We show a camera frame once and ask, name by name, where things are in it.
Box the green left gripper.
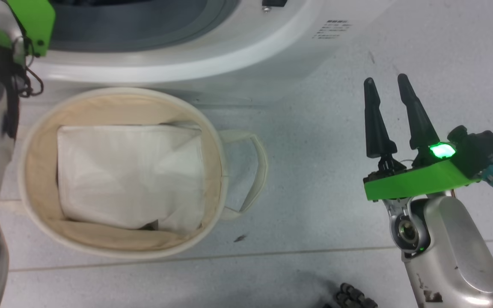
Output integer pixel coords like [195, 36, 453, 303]
[6, 0, 56, 57]

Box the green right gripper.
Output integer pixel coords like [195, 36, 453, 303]
[363, 74, 482, 201]

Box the cream canvas laundry basket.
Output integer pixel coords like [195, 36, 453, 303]
[18, 87, 268, 260]

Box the white front-loading washing machine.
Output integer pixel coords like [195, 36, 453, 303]
[28, 0, 395, 105]

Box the white folded cloth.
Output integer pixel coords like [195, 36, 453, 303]
[57, 123, 206, 236]

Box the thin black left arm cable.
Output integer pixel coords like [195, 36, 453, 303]
[12, 38, 44, 98]

